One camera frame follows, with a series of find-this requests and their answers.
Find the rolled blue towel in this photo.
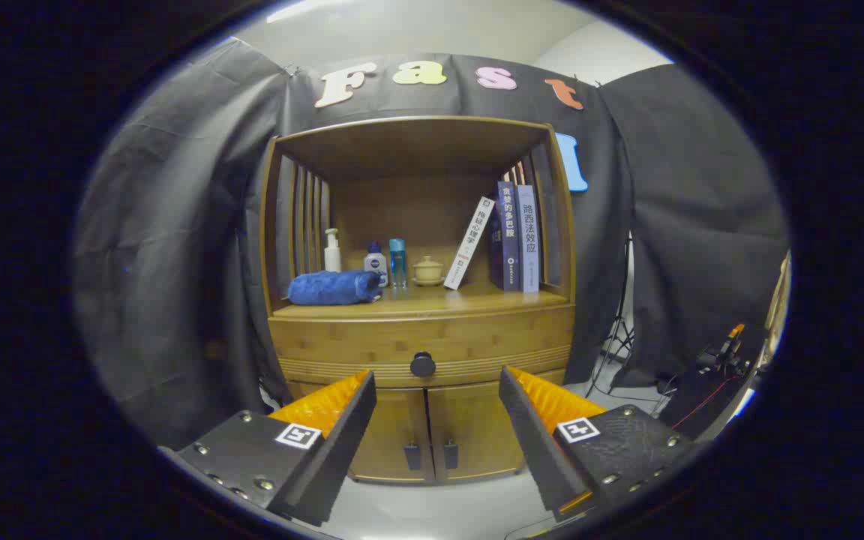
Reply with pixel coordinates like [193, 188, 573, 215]
[287, 270, 384, 306]

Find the wooden cabinet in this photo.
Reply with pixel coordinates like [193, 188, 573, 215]
[259, 115, 579, 486]

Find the white book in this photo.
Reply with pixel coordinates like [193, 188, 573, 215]
[443, 196, 496, 291]

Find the black backdrop cloth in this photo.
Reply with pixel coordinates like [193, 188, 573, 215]
[72, 37, 791, 451]

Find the black orange device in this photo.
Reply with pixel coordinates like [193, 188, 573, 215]
[694, 324, 755, 376]

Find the red cable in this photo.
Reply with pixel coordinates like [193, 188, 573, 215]
[672, 375, 740, 430]

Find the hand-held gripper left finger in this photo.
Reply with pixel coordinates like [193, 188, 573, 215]
[158, 370, 377, 527]

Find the pale lavender book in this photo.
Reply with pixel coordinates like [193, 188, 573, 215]
[517, 184, 541, 293]

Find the black tripod stand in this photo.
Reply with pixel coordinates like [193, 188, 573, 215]
[586, 232, 662, 398]

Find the clear blue bottle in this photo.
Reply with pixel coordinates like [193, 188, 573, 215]
[389, 238, 407, 290]

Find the white bottle with blue cap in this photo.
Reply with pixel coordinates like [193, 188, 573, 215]
[364, 241, 389, 288]

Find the wooden drawer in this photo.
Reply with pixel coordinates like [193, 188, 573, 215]
[268, 304, 577, 389]

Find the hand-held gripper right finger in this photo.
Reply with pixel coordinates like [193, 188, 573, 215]
[498, 365, 703, 524]

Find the wooden countertop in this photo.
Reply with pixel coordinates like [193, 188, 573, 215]
[271, 281, 572, 322]

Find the dark blue book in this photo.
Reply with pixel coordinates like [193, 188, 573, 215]
[489, 181, 521, 293]

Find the beige lidded teacup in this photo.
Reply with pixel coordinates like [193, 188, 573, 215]
[411, 255, 446, 287]

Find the wooden cabinet door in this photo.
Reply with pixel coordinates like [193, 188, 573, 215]
[289, 381, 433, 485]
[426, 369, 568, 481]

